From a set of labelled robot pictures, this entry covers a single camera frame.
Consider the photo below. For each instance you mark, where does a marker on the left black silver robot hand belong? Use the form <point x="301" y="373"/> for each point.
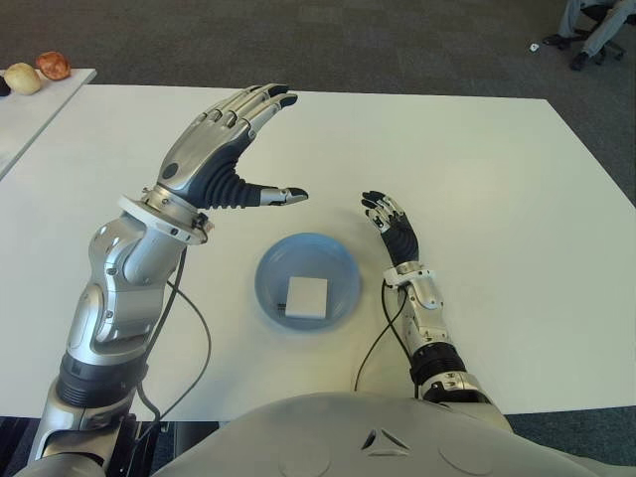
<point x="199" y="159"/>

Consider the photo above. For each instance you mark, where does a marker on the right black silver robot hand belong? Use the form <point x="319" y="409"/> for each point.
<point x="401" y="238"/>

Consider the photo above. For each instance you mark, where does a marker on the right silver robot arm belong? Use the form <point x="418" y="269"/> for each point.
<point x="429" y="323"/>

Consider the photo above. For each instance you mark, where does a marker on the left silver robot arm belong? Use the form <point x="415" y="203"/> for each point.
<point x="119" y="298"/>

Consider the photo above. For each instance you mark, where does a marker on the blue round plate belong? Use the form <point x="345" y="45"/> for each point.
<point x="308" y="253"/>

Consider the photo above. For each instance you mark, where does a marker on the reddish brown bread roll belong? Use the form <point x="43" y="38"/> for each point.
<point x="52" y="65"/>

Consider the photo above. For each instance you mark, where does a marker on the pale bread roll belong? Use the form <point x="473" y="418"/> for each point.
<point x="22" y="78"/>

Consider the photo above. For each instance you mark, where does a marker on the grey robot torso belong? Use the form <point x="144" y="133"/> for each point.
<point x="397" y="437"/>

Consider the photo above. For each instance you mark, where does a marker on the black round item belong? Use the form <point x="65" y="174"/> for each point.
<point x="3" y="89"/>

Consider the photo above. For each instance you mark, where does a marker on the seated person in grey trousers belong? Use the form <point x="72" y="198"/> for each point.
<point x="596" y="30"/>

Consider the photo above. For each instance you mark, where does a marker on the black office chair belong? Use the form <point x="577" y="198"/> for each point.
<point x="615" y="47"/>

